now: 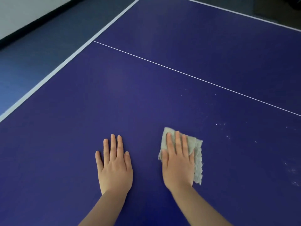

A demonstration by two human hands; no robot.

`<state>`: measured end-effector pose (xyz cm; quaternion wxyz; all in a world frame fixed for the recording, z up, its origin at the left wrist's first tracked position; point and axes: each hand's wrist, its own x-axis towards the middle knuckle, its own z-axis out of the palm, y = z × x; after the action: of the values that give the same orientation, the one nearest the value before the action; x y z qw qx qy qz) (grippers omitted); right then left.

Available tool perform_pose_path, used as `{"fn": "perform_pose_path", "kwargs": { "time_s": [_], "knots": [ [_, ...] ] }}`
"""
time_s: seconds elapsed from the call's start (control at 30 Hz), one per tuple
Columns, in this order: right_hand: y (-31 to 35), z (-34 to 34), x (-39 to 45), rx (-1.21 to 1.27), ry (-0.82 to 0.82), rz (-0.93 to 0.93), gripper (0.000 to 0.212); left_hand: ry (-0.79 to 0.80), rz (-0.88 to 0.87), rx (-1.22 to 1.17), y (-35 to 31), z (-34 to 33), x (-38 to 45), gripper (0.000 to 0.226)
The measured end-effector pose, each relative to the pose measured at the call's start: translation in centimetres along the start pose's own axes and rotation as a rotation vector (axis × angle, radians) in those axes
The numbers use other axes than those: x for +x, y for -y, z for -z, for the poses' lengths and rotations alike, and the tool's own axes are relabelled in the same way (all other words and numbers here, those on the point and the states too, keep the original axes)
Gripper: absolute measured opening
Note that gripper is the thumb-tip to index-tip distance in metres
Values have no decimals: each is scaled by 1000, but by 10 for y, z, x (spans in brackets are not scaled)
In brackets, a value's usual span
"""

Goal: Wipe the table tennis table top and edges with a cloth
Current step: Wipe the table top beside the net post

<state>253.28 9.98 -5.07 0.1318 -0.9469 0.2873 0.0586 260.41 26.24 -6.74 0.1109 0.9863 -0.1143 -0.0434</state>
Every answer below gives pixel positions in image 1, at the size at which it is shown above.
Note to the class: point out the person's left hand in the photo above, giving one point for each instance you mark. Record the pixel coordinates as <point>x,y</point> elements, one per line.
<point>115,171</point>

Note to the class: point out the person's right hand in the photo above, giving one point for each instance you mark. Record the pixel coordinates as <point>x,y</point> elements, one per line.
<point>178,169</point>

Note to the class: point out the grey cleaning cloth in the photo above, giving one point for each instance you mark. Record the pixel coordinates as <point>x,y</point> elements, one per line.
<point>197,157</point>

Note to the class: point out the person's right forearm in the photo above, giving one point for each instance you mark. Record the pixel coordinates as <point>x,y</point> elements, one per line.
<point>200,209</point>

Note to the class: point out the blue table tennis table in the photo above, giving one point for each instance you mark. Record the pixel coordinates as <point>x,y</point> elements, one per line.
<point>141,91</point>

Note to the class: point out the black rubber floor mat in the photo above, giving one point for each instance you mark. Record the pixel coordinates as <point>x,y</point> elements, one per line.
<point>265,9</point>

